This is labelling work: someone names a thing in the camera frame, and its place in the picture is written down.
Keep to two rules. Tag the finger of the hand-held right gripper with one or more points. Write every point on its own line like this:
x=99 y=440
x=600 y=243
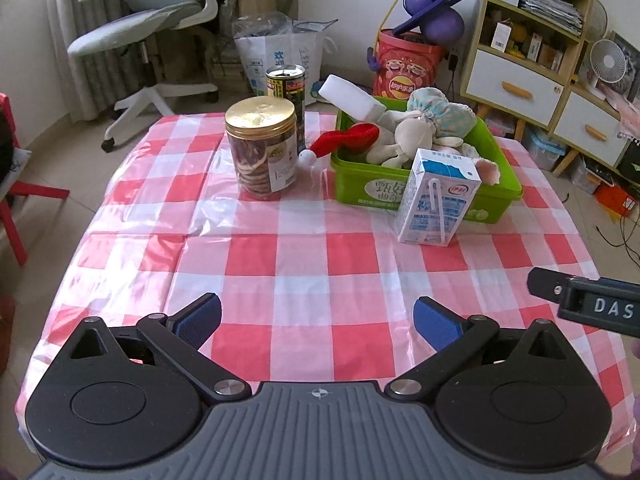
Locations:
x=545 y=285

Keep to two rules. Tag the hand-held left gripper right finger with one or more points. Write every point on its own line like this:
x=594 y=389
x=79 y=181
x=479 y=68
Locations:
x=437 y=322

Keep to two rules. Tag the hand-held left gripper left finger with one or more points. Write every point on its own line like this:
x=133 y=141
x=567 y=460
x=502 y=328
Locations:
x=200 y=317

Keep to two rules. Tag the green plastic bin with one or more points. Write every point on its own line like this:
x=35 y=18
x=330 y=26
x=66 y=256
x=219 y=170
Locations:
x=360 y=187

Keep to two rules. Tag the white milk carton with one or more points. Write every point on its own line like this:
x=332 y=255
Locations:
x=435 y=200

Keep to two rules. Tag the red white checked tablecloth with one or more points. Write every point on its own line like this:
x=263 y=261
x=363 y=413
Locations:
x=310 y=260

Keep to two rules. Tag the clear plastic storage box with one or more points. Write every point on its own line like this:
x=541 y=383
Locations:
x=545 y=147

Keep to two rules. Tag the low wooden drawer cabinet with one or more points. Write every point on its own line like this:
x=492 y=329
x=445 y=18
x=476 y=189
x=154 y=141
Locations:
x=590 y=130

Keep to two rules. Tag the clear jar with gold lid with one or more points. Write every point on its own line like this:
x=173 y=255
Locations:
x=260 y=150

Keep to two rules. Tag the beige plush toy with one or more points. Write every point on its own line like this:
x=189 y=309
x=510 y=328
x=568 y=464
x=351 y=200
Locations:
x=415 y=135

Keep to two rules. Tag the pink cloth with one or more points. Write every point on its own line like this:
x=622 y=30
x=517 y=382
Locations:
x=627 y=105

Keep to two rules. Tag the tall wooden shelf cabinet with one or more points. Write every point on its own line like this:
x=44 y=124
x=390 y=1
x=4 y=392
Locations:
x=515 y=85

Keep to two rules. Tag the red santa hat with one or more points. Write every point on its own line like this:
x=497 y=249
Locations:
x=350 y=137

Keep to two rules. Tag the red chair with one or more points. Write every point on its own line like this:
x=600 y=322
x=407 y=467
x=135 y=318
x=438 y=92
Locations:
x=12 y=200

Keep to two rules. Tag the white desk fan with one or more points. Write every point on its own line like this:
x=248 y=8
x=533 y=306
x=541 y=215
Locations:
x=606 y=62

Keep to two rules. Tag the black power plug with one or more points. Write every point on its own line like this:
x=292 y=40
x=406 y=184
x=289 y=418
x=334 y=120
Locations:
x=453 y=61

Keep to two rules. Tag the white sponge block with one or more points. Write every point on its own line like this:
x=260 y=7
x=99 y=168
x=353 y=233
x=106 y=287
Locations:
x=350 y=95

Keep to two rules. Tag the metal drink can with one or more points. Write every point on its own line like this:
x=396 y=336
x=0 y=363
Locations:
x=287 y=87

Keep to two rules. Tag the small white box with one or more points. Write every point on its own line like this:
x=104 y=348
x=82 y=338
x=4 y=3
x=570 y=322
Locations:
x=501 y=35

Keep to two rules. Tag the red snack bucket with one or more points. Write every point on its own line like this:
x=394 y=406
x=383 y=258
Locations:
x=405 y=70

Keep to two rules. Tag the white paper bag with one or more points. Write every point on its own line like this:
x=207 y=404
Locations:
x=270 y=55

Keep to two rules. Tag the stack of grey papers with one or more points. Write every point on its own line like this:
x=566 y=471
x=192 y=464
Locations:
x=552 y=10

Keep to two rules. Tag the grey white office chair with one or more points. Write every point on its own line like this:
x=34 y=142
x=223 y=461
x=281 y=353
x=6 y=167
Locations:
x=130 y=25

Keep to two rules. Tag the dark picture frame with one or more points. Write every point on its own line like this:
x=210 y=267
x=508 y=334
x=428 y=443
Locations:
x=631 y=60

